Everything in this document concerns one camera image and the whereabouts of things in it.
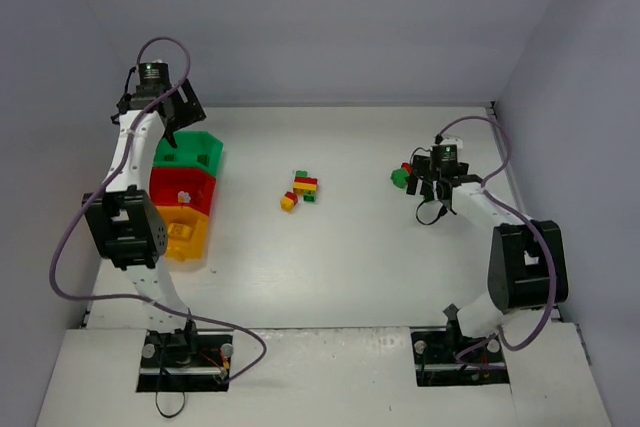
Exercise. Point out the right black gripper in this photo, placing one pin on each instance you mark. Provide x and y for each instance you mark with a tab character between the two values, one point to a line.
422	175

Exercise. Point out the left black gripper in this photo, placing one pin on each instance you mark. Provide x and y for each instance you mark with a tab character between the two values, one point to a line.
186	107

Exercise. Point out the green rounded lego brick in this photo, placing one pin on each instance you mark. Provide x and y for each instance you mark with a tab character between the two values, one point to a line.
399	177

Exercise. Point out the multicolor lego block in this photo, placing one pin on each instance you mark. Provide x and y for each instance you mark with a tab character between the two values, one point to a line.
305	186

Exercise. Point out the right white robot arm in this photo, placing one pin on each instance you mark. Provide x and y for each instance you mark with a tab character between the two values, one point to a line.
526	267

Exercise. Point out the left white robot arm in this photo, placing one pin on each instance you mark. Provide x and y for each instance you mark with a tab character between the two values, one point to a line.
126	226

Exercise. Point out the green plastic bin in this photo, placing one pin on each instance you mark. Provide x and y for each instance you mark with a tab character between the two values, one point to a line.
194	149

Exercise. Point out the red plastic bin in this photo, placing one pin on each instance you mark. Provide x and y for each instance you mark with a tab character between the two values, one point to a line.
182	186

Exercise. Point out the yellow plastic bin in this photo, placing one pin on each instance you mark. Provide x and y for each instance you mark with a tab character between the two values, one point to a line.
187	231

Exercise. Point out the yellow red lego block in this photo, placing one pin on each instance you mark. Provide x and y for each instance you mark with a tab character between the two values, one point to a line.
289	201

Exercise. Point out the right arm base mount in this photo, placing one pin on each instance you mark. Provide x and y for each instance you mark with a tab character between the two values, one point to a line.
443	358

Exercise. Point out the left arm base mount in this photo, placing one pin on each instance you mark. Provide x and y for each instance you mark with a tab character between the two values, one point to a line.
203	368

